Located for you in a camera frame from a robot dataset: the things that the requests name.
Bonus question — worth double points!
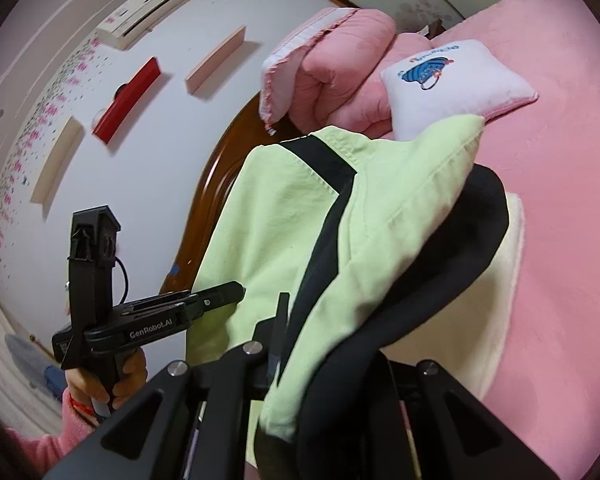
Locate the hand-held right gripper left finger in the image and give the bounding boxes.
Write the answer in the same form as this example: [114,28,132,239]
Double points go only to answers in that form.
[45,292,291,480]

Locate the wooden headboard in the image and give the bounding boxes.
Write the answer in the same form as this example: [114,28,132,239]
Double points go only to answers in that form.
[160,94,308,297]

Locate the wooden wall shelf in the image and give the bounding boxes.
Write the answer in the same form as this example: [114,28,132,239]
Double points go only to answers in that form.
[30,116,84,207]
[184,25,247,97]

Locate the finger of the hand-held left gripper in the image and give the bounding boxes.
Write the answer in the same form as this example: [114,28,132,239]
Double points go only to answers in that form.
[186,281,246,319]

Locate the pink bed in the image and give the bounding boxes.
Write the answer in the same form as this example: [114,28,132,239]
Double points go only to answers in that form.
[360,0,600,480]

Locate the white air conditioner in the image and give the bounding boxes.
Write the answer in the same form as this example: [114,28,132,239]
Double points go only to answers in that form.
[94,0,217,52]

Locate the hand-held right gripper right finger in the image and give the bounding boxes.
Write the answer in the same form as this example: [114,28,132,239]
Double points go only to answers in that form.
[380,351,561,480]

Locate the folded pink quilt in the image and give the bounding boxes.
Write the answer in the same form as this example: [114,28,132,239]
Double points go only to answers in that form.
[259,7,402,142]

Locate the black cable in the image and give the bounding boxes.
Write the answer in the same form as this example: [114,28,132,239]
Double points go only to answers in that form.
[111,257,132,307]

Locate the white pillow with blue print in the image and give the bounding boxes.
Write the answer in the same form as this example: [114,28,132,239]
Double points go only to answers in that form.
[380,39,539,142]

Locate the green and black hooded jacket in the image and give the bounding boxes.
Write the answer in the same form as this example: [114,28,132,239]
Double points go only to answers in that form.
[185,114,511,480]

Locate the floral wardrobe doors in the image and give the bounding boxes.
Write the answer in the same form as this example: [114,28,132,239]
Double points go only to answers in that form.
[300,0,571,42]

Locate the red wall shelf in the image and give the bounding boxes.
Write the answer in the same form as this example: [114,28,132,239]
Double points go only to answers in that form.
[91,57,162,144]

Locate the folded white towel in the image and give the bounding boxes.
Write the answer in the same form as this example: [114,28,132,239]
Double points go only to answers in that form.
[395,192,527,402]

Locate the person's left hand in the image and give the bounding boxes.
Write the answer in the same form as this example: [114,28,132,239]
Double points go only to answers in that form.
[64,347,149,428]

